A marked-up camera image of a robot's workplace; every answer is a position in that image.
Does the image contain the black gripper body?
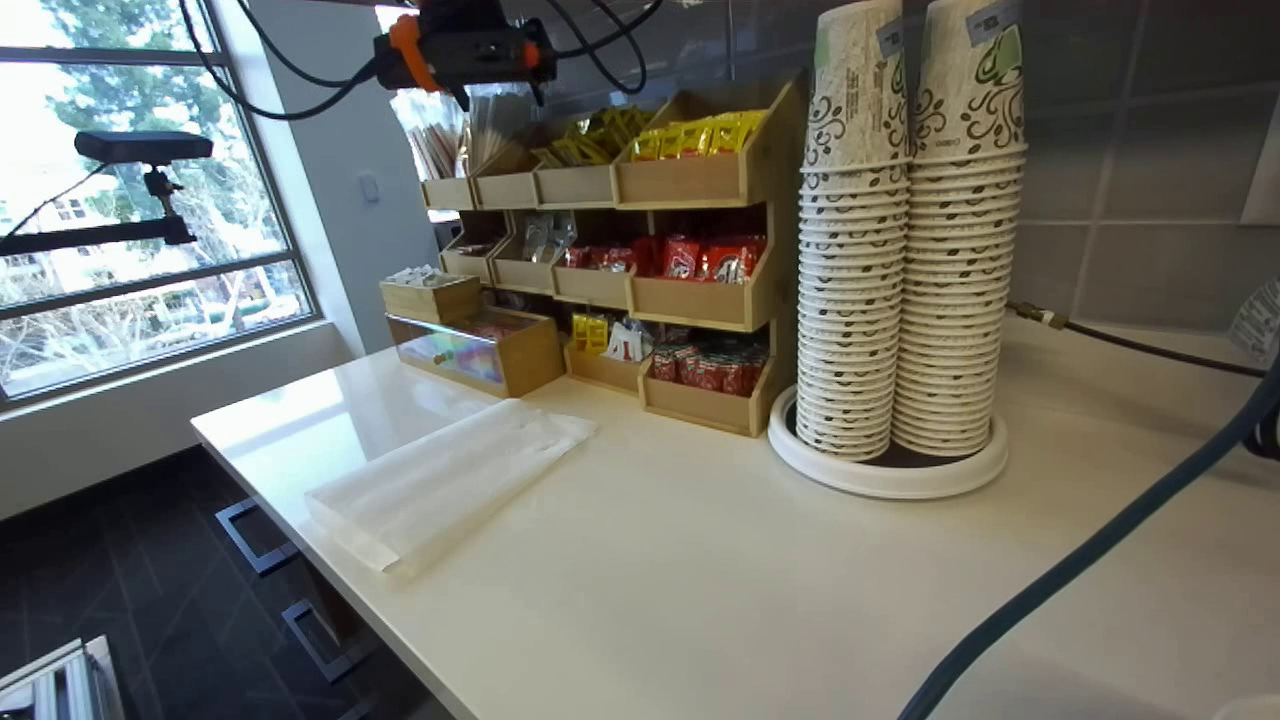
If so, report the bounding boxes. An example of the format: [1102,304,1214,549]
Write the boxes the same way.
[375,13,551,94]

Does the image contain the dark yellow sachet pile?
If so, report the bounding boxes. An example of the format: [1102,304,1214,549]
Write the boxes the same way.
[540,102,657,171]

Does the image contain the white sachet pile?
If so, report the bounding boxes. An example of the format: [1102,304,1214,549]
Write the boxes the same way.
[517,210,575,263]

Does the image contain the wooden tiered shelf organizer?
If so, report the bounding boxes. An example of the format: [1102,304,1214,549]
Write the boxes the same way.
[420,76,814,441]

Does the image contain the bright yellow packet pile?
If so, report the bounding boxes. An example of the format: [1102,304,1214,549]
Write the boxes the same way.
[628,106,773,167]

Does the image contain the red packet pile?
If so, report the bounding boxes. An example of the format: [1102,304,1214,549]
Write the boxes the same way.
[649,335,773,401]
[556,235,660,281]
[654,231,773,286]

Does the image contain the small cardboard box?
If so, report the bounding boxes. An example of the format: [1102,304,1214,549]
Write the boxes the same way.
[375,259,488,328]

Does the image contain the yellow tea packet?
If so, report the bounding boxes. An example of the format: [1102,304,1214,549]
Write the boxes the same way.
[567,307,616,359]

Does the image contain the open cardboard box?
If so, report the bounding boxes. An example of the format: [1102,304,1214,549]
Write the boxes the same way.
[388,304,567,401]

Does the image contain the multicoloured packets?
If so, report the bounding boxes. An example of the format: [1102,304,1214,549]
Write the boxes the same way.
[398,328,511,391]

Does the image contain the white tea packet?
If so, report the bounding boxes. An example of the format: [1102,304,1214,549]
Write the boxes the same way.
[605,314,660,367]

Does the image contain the patterned paper cup stack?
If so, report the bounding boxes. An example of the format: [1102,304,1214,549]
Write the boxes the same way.
[892,0,1033,464]
[794,0,917,466]

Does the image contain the grey framed window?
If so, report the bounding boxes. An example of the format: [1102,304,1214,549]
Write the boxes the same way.
[0,0,325,410]

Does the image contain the clear plastic bag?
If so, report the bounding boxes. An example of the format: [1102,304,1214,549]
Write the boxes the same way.
[305,395,602,581]

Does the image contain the white round cup tray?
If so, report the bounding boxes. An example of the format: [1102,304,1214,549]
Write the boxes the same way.
[766,379,1017,504]

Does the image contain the white patterned object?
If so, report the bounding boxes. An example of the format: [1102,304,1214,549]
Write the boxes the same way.
[1229,270,1280,364]

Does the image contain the black camera stand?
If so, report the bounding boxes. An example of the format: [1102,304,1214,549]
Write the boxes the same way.
[0,127,218,259]

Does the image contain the grey metal floor bracket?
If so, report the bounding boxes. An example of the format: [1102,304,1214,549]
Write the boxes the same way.
[276,595,380,686]
[212,496,302,581]

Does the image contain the thin black cable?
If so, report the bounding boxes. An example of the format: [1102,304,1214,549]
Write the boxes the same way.
[1010,298,1272,379]

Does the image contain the teal cable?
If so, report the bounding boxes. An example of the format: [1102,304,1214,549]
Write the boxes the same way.
[898,385,1280,720]

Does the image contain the white metal frame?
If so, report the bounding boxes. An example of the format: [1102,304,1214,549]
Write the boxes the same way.
[0,633,127,720]

